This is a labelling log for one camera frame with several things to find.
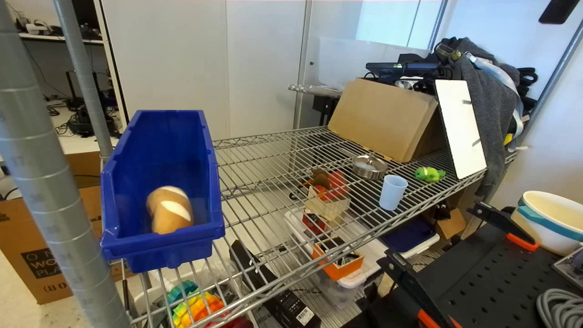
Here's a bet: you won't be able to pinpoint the green plush toy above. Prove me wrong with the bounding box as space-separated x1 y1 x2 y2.
414 167 446 183

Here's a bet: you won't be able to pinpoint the grey cloth garment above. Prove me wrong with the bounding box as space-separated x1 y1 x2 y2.
436 37 522 197

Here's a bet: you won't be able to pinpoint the blue plastic bin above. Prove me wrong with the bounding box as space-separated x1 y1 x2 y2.
100 109 226 273

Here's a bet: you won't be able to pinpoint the grey metal box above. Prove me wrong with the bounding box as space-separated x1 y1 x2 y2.
552 247 583 291

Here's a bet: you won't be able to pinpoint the black straps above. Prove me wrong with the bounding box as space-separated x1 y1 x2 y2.
517 67 539 115

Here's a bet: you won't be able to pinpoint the coil of grey cable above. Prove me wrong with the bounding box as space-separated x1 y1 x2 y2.
536 288 583 328

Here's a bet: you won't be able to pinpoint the small cardboard box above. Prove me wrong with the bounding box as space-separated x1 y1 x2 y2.
434 181 480 241

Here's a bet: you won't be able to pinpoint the brown cardboard box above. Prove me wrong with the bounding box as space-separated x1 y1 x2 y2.
328 78 450 164

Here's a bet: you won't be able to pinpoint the white plastic tray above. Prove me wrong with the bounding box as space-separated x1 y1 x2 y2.
284 207 440 289

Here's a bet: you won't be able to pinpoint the white shelf with gear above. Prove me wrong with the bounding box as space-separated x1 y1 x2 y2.
9 0 129 139

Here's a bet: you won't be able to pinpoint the black box with label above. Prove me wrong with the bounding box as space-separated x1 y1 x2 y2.
229 240 322 328

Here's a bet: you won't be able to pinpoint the silver metal rod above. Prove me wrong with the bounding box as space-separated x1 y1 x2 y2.
287 84 343 99

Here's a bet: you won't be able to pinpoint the beige small basket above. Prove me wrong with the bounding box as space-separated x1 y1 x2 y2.
304 185 352 223

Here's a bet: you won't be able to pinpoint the black electronic device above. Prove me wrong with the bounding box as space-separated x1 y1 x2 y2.
365 53 452 93

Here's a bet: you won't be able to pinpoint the small steel pot with lid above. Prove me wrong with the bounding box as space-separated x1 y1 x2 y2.
352 154 389 180

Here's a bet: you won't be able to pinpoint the rainbow coloured toy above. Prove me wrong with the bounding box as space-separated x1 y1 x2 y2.
166 280 226 328

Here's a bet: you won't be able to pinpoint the dark blue lid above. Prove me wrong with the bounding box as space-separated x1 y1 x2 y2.
380 217 437 253

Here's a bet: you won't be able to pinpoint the brown plush toy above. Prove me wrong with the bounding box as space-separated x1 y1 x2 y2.
299 168 333 192

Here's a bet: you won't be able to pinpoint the white bowl with teal band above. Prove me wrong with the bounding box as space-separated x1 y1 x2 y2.
511 190 583 257

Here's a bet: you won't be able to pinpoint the orange box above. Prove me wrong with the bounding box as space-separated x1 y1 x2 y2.
312 236 365 282

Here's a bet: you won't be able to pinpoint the silver wire shelving rack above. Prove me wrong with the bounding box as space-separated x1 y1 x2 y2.
0 0 583 328

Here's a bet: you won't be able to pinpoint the light blue plastic cup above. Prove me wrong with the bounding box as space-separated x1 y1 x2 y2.
379 175 409 211

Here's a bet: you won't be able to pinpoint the brown bread loaf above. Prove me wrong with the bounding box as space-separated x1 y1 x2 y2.
146 185 195 235

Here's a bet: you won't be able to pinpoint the black and orange clamp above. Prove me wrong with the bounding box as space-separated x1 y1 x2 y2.
466 202 540 252
377 249 463 328

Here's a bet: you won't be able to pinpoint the red toy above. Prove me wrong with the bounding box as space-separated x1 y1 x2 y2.
315 170 349 201

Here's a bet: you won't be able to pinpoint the large printed cardboard box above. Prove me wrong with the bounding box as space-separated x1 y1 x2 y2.
0 151 133 305

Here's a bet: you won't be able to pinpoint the white flat board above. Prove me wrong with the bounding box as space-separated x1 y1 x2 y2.
434 80 488 180

